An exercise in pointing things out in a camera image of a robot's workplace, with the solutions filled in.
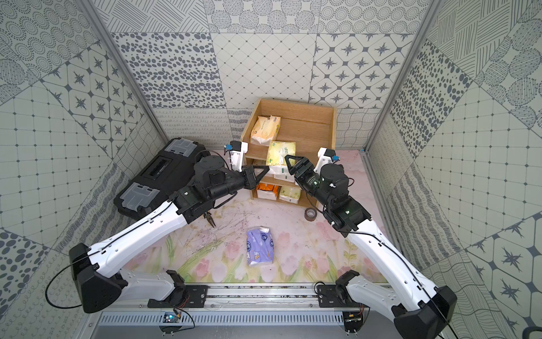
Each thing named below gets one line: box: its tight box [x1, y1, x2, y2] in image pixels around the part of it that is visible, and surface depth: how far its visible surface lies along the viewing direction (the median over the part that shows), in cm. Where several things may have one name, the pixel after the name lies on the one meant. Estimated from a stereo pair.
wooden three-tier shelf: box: [240, 98, 339, 208], surface depth 84 cm
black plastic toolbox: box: [113, 137, 210, 219], surface depth 88 cm
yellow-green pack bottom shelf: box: [279, 186, 302, 205], surface depth 97 cm
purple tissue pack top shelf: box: [246, 226, 275, 266], surface depth 84 cm
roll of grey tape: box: [304, 207, 318, 222], surface depth 95 cm
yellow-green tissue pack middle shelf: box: [273, 172, 295, 183], surface depth 86 cm
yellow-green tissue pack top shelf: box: [266, 140, 296, 176], surface depth 70 cm
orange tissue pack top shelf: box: [250, 115, 281, 146], surface depth 78 cm
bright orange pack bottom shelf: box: [256, 182, 279, 201], surface depth 97 cm
